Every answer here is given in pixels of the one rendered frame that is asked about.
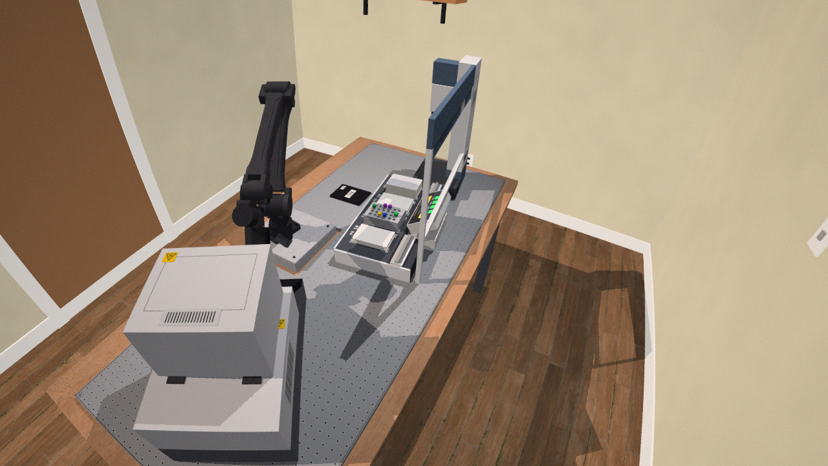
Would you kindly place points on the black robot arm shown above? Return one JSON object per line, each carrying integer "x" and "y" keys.
{"x": 266, "y": 172}

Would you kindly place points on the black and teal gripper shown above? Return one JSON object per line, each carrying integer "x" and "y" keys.
{"x": 248, "y": 234}

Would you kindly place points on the black flat rectangular pad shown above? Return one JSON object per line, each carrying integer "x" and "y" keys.
{"x": 350, "y": 194}

